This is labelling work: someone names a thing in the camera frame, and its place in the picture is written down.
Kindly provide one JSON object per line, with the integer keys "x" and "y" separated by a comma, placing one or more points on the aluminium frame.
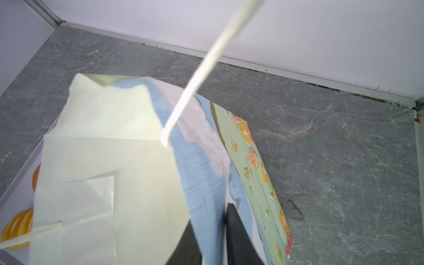
{"x": 47, "y": 15}

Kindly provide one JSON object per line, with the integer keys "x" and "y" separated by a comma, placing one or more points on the ridged spiral bread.
{"x": 19, "y": 225}

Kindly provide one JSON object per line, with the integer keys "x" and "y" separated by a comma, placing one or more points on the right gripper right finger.
{"x": 240, "y": 250}

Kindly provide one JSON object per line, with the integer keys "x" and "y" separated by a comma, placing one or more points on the floral paper bag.
{"x": 131, "y": 160}

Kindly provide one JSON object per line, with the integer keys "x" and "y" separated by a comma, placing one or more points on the round brown bun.
{"x": 35, "y": 177}

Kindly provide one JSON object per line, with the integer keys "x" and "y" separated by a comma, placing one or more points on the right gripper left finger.
{"x": 187, "y": 251}

